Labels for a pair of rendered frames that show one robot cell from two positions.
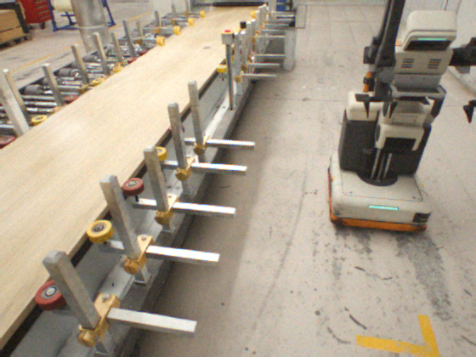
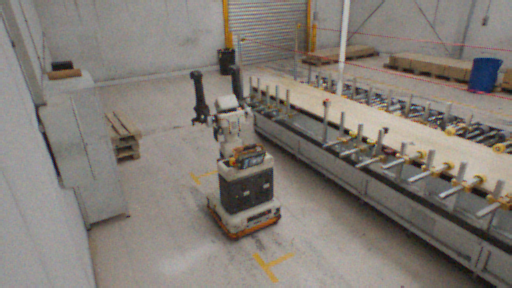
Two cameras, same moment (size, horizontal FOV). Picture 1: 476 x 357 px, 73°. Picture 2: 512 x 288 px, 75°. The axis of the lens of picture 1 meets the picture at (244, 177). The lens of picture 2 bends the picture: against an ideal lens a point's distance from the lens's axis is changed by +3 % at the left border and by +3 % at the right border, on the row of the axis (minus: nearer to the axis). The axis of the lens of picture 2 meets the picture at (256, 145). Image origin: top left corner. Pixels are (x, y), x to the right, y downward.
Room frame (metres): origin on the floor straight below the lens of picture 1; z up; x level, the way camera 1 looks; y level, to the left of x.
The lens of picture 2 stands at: (4.23, -2.80, 2.37)
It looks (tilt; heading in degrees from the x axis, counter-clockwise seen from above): 26 degrees down; 139
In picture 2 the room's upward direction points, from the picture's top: 2 degrees counter-clockwise
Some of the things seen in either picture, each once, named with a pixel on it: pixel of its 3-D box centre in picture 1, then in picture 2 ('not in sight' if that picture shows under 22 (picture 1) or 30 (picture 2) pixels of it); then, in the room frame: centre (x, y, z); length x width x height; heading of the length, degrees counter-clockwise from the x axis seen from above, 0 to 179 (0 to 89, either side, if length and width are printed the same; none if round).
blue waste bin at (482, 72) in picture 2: not in sight; (484, 75); (2.19, 5.81, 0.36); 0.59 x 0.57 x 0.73; 78
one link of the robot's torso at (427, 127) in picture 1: (405, 138); not in sight; (1.70, -0.99, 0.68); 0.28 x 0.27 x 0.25; 78
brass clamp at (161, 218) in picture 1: (167, 209); not in sight; (0.99, 0.32, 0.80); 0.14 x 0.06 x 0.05; 168
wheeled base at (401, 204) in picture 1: (373, 187); (242, 205); (1.87, -0.96, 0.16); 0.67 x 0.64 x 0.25; 168
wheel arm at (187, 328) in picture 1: (122, 317); not in sight; (0.51, 0.36, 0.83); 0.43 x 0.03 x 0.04; 78
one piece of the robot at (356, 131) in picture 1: (383, 131); (244, 176); (1.97, -0.98, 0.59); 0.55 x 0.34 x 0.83; 78
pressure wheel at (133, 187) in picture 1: (135, 194); not in sight; (1.04, 0.45, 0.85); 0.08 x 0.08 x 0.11
